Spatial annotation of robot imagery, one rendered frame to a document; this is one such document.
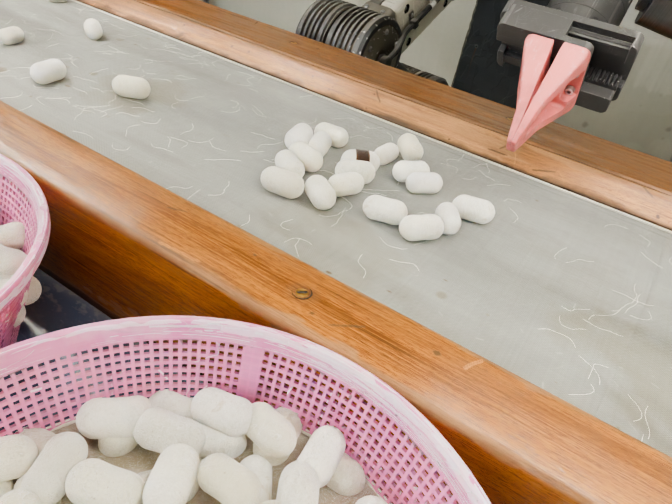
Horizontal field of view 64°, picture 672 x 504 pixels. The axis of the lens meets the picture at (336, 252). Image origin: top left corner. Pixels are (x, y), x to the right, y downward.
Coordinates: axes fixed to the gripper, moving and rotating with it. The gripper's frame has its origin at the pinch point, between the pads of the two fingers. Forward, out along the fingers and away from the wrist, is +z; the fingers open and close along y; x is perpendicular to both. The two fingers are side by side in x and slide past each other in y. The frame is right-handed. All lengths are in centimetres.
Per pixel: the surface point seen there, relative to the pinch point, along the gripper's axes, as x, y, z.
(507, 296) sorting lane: 0.8, 4.7, 11.2
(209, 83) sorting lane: 9.4, -35.3, 1.4
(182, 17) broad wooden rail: 15, -50, -8
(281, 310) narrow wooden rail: -10.1, -4.8, 20.4
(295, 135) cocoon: 3.4, -18.3, 5.4
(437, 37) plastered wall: 158, -79, -123
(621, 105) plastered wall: 166, 1, -125
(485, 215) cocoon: 4.5, 0.1, 4.9
